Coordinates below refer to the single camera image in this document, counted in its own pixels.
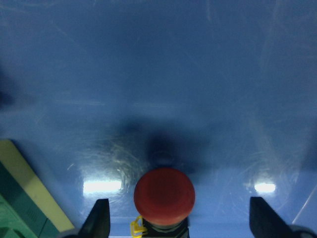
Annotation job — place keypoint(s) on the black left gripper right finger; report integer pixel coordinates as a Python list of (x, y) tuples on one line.
[(264, 222)]

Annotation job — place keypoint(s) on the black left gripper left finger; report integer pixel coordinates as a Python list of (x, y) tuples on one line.
[(97, 224)]

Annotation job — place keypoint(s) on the red emergency stop button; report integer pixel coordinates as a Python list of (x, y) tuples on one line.
[(164, 198)]

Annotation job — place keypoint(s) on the green relay module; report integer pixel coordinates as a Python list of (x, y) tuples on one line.
[(27, 209)]

